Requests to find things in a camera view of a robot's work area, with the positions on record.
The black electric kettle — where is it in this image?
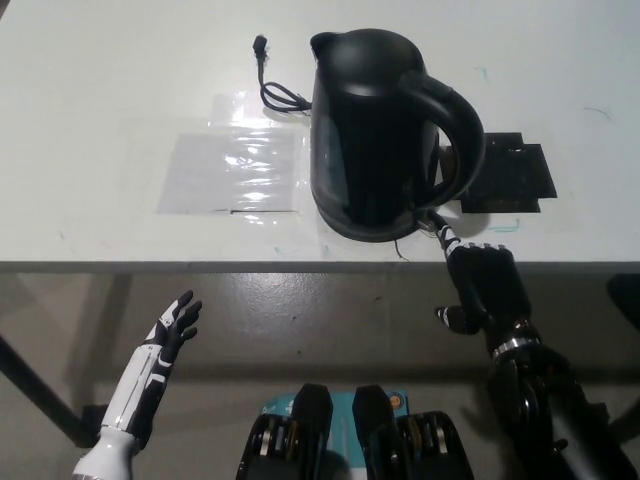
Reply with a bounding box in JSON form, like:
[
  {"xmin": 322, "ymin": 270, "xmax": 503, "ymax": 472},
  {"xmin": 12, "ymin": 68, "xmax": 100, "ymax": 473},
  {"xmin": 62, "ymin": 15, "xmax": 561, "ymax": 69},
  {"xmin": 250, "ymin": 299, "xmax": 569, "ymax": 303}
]
[{"xmin": 308, "ymin": 28, "xmax": 488, "ymax": 236}]

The black table foot plate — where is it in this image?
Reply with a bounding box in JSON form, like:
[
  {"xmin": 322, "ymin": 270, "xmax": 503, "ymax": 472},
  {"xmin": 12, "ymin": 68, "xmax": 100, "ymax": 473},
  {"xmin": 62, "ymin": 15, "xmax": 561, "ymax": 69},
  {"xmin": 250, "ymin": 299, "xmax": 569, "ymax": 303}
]
[{"xmin": 81, "ymin": 405, "xmax": 115, "ymax": 446}]

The black table leg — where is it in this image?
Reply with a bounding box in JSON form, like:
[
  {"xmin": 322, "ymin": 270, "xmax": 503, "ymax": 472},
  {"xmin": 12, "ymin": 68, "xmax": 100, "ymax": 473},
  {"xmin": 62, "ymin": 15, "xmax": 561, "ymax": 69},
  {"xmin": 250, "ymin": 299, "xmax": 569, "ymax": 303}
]
[{"xmin": 0, "ymin": 330, "xmax": 84, "ymax": 449}]

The black kettle power base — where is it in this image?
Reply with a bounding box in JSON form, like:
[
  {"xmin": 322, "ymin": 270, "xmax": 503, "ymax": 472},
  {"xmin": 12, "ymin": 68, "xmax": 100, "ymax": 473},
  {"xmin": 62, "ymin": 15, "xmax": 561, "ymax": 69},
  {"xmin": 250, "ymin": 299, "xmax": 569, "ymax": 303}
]
[{"xmin": 316, "ymin": 202, "xmax": 441, "ymax": 246}]

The black flat mat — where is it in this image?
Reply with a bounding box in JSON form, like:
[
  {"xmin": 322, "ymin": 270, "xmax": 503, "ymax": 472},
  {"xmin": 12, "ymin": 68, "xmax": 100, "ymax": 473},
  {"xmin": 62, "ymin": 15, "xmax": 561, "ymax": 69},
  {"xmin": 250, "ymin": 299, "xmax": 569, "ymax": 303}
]
[{"xmin": 449, "ymin": 131, "xmax": 559, "ymax": 216}]

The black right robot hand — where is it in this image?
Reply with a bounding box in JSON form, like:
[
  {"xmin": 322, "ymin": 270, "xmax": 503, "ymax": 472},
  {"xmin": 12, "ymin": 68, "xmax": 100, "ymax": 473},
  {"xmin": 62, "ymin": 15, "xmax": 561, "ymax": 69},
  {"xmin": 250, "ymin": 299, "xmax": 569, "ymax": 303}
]
[{"xmin": 428, "ymin": 211, "xmax": 543, "ymax": 359}]

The transparent plastic film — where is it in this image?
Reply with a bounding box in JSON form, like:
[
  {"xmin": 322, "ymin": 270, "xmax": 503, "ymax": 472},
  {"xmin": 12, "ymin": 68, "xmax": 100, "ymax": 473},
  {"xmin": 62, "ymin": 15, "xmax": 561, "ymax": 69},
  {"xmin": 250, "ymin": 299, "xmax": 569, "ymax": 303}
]
[{"xmin": 124, "ymin": 90, "xmax": 321, "ymax": 229}]

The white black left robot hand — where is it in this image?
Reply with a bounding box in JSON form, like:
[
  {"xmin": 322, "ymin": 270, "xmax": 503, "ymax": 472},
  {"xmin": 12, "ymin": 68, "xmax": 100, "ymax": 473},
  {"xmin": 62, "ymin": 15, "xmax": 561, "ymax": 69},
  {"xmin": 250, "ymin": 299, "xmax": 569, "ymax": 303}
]
[{"xmin": 98, "ymin": 289, "xmax": 204, "ymax": 445}]

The black power cord with plug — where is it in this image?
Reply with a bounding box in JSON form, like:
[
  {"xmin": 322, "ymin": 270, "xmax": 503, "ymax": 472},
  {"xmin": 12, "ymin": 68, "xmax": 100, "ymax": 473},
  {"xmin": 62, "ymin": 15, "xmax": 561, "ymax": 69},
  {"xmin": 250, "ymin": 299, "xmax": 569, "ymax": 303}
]
[{"xmin": 251, "ymin": 33, "xmax": 315, "ymax": 120}]

